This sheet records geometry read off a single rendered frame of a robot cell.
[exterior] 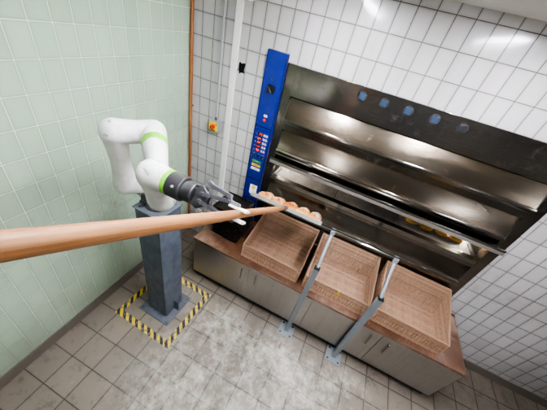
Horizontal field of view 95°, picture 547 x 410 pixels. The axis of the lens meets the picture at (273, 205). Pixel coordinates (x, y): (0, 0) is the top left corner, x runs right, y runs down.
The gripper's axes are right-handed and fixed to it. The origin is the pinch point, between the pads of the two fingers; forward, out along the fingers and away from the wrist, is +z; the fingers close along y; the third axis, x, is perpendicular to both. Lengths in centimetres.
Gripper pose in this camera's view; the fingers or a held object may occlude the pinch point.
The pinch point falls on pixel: (237, 214)
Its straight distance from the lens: 83.5
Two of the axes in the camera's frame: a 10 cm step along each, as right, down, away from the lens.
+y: -3.9, 9.2, 0.9
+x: -2.1, 0.1, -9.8
